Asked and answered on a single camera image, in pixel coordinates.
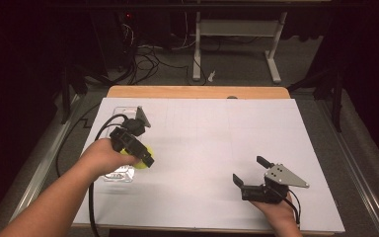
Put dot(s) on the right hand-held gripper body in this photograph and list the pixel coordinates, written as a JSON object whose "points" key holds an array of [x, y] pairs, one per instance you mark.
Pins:
{"points": [[284, 177]]}

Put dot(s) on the clear plastic container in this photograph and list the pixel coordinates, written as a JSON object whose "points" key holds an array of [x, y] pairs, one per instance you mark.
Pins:
{"points": [[120, 174]]}

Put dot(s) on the small white floor object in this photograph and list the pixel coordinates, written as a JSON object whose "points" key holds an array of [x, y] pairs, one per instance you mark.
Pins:
{"points": [[212, 76]]}

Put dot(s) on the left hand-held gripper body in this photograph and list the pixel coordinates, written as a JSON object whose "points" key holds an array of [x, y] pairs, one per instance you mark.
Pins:
{"points": [[126, 140]]}

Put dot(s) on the dark computer tower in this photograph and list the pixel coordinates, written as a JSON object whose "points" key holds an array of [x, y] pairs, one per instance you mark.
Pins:
{"points": [[112, 39]]}

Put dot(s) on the yellow tennis ball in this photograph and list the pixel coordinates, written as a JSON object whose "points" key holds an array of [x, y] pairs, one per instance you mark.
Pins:
{"points": [[139, 165]]}

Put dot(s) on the white metal stand frame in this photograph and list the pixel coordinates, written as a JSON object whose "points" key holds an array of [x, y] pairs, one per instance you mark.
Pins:
{"points": [[237, 28]]}

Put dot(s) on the wooden table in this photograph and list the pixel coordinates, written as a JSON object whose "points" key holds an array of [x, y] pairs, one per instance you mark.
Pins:
{"points": [[177, 92]]}

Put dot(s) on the person's left hand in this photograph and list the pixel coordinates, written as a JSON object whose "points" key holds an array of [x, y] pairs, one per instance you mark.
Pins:
{"points": [[103, 158]]}

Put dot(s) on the aluminium floor rail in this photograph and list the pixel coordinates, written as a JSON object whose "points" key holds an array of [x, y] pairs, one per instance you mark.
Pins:
{"points": [[358, 184], [36, 177]]}

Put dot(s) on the black metal stand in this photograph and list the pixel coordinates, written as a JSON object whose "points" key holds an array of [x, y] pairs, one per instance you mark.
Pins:
{"points": [[336, 105], [66, 98]]}

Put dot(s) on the person's right hand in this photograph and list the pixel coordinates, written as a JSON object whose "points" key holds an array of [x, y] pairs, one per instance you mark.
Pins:
{"points": [[281, 215]]}

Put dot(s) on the white board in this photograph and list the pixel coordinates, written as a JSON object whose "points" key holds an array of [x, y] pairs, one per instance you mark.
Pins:
{"points": [[210, 148]]}

